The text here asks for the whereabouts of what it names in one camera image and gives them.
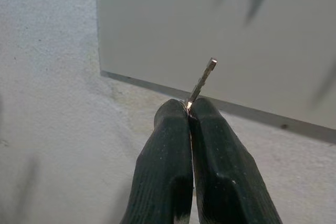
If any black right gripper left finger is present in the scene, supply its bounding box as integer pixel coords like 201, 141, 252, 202
119, 98, 195, 224

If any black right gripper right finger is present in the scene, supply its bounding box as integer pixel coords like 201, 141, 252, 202
188, 97, 284, 224

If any silver metal key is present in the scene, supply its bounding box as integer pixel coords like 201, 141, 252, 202
184, 57, 219, 112

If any white panel grey edge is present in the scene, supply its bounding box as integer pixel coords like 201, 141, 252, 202
94, 0, 336, 145

